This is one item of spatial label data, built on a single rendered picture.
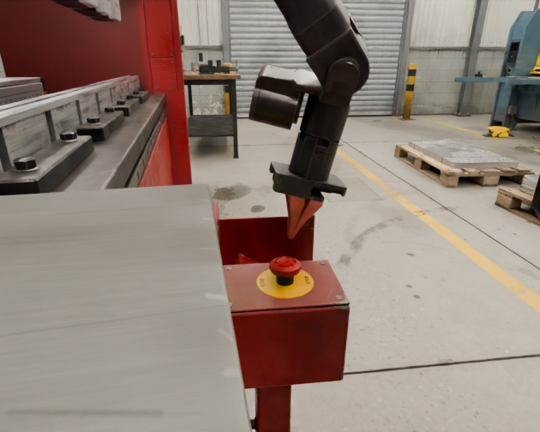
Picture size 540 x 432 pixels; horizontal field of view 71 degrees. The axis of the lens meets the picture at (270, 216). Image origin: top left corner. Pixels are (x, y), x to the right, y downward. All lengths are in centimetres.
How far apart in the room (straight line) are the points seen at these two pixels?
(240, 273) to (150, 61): 179
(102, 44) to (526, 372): 232
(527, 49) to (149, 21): 608
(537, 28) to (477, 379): 632
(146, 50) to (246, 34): 542
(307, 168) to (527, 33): 688
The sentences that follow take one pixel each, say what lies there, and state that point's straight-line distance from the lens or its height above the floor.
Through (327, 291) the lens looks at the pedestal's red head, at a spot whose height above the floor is 78.
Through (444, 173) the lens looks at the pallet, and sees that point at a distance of 372.
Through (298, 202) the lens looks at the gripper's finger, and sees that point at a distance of 51.
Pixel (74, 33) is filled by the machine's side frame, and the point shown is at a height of 116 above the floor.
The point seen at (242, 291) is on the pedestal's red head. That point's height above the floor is 78.
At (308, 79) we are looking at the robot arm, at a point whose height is 102.
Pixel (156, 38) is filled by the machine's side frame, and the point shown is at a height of 115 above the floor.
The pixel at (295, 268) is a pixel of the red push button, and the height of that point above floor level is 81.
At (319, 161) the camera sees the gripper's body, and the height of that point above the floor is 92.
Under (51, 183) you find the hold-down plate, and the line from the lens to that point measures 59.
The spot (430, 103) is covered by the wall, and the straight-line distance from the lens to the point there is 869.
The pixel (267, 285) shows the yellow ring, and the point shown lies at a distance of 47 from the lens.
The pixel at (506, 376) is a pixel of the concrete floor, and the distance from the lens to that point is 168.
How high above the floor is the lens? 104
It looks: 22 degrees down
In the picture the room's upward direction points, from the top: straight up
